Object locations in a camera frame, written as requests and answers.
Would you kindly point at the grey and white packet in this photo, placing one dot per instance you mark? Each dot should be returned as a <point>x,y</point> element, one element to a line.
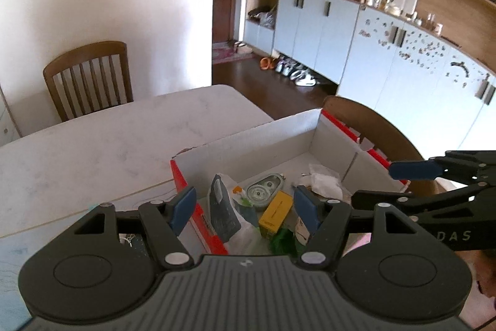
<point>224,213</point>

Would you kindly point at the patterned door rug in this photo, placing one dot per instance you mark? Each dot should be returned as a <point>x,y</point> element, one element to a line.
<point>224,54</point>

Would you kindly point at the wooden rounded chair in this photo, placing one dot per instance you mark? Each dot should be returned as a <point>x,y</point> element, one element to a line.
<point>372,121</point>

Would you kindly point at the red and white cardboard box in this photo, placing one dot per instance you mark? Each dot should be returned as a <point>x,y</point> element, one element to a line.
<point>271,145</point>

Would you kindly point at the grey correction tape dispenser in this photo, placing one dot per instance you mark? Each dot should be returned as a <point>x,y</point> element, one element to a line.
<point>263,191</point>

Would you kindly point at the white and wooden wall cabinet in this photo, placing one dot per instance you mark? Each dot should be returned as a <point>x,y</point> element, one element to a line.
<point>387,56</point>

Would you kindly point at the pair of white shoes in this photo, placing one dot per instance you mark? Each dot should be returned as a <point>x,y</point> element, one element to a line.
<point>300,75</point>

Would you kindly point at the clear plastic bag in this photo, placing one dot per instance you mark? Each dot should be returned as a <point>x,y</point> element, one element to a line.
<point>325,182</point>

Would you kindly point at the dark blue patterned mat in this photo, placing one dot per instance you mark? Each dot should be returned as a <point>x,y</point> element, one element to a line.
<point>137,246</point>

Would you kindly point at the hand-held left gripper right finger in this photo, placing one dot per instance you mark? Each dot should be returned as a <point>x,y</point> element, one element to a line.
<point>308,213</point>

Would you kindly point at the orange slippers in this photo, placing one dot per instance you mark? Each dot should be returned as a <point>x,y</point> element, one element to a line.
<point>266,63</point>

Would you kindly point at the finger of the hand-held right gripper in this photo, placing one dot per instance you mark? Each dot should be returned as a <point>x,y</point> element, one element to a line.
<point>414,169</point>
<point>372,197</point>

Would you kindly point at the green leafy object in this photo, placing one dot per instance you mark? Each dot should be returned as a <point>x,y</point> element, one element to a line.
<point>283,242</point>

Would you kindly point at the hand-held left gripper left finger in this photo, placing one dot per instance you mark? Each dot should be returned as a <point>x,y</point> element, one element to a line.
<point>182,209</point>

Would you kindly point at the yellow small box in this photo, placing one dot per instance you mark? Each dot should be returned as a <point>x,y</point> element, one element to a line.
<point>276,214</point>

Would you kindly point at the clear table mat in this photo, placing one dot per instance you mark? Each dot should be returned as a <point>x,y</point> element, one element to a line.
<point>23,269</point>

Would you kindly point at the wooden slatted chair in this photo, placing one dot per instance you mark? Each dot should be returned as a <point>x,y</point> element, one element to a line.
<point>89,79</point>

